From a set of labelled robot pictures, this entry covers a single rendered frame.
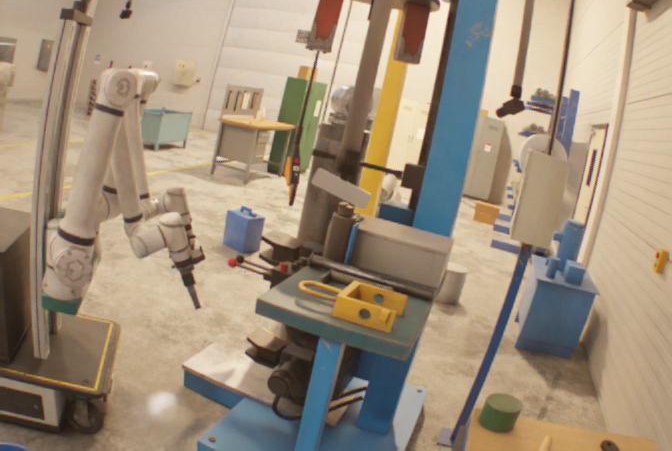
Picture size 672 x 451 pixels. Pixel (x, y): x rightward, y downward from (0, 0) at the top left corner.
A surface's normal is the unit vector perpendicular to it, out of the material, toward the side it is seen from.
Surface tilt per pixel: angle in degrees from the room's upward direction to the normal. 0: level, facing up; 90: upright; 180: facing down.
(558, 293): 90
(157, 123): 90
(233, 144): 90
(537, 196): 90
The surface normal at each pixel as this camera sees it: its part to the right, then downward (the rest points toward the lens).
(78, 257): 0.61, 0.34
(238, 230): -0.53, 0.04
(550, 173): -0.27, 0.12
